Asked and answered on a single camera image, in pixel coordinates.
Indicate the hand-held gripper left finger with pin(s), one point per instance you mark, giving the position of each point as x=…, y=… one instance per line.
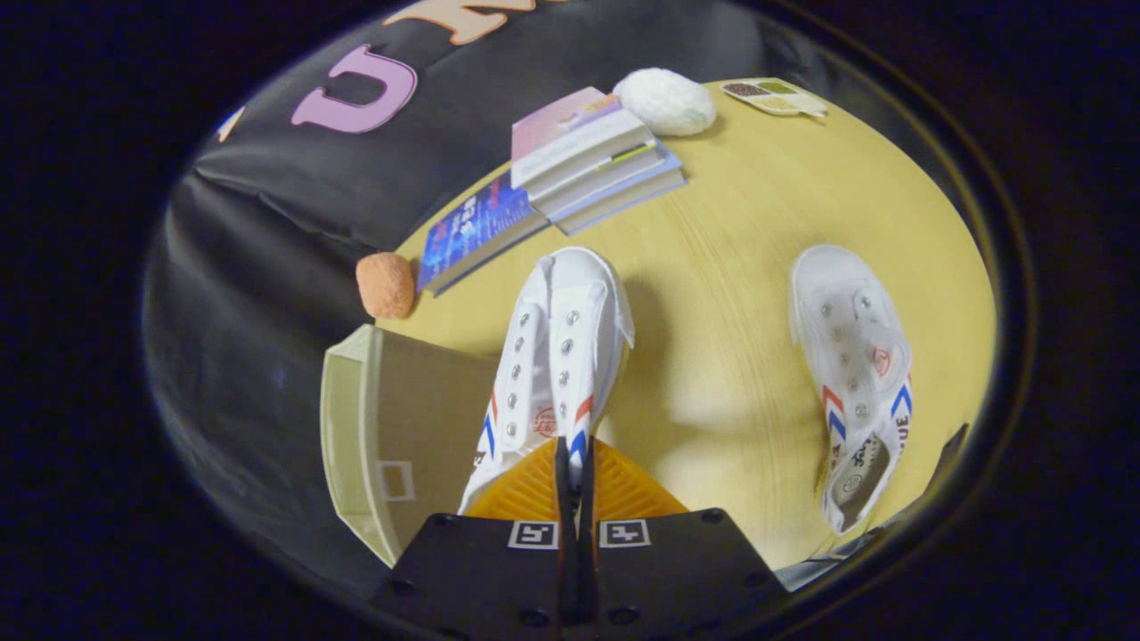
x=481, y=570

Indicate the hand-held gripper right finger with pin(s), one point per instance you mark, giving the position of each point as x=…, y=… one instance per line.
x=677, y=570

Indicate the beige fabric storage box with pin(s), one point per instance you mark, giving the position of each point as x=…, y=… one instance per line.
x=427, y=418

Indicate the white striped canvas shoe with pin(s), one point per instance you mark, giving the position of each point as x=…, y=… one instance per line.
x=570, y=356
x=846, y=356

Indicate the orange sponge ball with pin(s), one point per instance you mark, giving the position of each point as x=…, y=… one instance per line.
x=386, y=285

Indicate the pale blue cover book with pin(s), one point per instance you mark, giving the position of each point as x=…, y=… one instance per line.
x=623, y=200

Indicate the white book with green tab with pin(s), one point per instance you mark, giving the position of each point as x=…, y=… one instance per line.
x=606, y=178

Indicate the pink cover book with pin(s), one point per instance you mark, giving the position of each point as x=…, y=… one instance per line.
x=570, y=133

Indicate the white fluffy ball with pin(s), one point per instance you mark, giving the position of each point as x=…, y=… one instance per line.
x=663, y=101

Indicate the small compartment palette tray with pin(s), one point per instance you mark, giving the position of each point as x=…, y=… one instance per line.
x=770, y=96

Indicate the dark chair frame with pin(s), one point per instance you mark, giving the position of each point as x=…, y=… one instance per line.
x=948, y=458

